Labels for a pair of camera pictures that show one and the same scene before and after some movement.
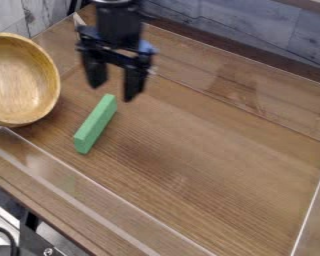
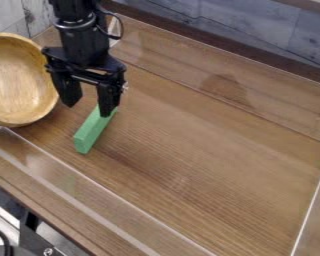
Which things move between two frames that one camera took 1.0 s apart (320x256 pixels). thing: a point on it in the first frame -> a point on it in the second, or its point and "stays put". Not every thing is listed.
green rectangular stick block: x=89 y=134 stays put
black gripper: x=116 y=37 -> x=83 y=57
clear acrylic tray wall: x=212 y=162 stays put
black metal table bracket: x=32 y=243 stays put
